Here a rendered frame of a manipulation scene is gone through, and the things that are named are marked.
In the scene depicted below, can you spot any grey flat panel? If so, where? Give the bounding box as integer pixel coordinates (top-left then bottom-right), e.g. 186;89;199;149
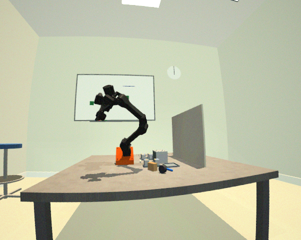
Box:
172;104;206;168

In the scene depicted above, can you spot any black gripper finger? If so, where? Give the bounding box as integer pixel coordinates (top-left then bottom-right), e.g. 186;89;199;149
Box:
99;98;112;112
95;112;105;121

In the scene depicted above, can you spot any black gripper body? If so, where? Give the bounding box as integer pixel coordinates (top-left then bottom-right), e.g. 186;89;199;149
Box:
98;94;115;121

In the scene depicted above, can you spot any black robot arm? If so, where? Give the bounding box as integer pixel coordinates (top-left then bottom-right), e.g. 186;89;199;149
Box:
94;85;149;157

